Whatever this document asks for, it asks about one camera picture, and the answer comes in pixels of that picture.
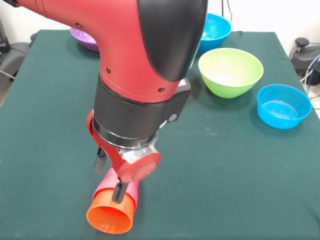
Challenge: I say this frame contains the deep blue bowl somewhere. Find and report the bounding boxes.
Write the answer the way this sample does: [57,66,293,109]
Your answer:
[196,12,233,55]

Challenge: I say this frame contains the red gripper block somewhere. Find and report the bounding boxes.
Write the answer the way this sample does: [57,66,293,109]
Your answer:
[86,111,162,205]

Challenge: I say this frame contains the purple bowl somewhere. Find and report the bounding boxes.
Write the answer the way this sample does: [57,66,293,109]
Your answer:
[69,26,100,53]

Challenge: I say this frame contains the tangle of cables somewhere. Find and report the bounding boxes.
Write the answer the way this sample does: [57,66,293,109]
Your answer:
[299,56,320,98]

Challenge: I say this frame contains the orange-red cup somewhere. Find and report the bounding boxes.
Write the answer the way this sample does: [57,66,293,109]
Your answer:
[86,187,136,235]

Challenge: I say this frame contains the pink cup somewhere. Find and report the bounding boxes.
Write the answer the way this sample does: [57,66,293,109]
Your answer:
[92,166,140,210]

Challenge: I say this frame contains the dark green tablecloth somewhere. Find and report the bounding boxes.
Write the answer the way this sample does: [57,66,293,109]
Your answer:
[0,29,320,240]

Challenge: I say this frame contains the large green bowl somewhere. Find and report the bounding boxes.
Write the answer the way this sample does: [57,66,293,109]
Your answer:
[198,47,265,99]

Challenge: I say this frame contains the shallow blue bowl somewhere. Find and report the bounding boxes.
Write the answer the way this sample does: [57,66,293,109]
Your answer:
[256,83,313,130]

